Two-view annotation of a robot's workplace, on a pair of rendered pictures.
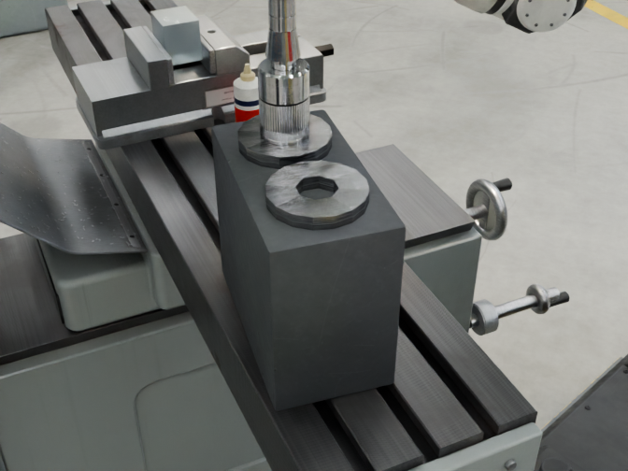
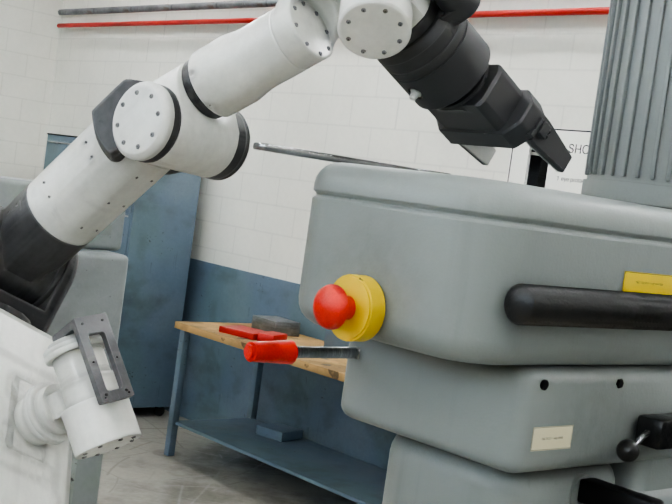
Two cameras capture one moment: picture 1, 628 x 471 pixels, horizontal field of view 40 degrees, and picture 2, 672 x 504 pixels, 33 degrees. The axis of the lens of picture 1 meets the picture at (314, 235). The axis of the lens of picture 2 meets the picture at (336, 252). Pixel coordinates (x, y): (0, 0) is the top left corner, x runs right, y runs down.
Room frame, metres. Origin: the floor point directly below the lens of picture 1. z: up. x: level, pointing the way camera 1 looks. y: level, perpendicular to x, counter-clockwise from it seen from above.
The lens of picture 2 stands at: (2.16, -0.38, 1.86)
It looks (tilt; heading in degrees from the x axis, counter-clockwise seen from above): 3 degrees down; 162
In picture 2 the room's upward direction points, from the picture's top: 8 degrees clockwise
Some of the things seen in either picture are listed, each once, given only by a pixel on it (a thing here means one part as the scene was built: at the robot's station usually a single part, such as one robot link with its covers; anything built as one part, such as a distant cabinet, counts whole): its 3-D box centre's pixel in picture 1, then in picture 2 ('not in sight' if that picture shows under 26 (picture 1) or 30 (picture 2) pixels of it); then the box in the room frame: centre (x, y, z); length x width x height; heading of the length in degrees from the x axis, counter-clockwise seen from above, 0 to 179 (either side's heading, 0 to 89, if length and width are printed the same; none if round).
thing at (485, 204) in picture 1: (469, 214); not in sight; (1.30, -0.29, 0.66); 0.16 x 0.12 x 0.12; 115
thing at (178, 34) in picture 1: (176, 35); not in sight; (1.15, 0.19, 1.07); 0.06 x 0.05 x 0.06; 25
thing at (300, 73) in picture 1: (283, 70); not in sight; (0.72, 0.03, 1.22); 0.05 x 0.05 x 0.01
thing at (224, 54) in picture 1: (215, 43); not in sight; (1.17, 0.14, 1.05); 0.12 x 0.06 x 0.04; 25
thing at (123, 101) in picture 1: (199, 69); not in sight; (1.16, 0.17, 1.01); 0.35 x 0.15 x 0.11; 115
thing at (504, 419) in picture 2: not in sight; (531, 391); (1.07, 0.21, 1.68); 0.34 x 0.24 x 0.10; 115
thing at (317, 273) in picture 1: (301, 247); not in sight; (0.67, 0.01, 1.06); 0.22 x 0.12 x 0.20; 18
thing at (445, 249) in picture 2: not in sight; (532, 268); (1.09, 0.18, 1.81); 0.47 x 0.26 x 0.16; 115
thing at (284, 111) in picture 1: (284, 105); not in sight; (0.72, 0.03, 1.19); 0.05 x 0.05 x 0.06
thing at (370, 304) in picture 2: not in sight; (355, 308); (1.19, -0.04, 1.76); 0.06 x 0.02 x 0.06; 25
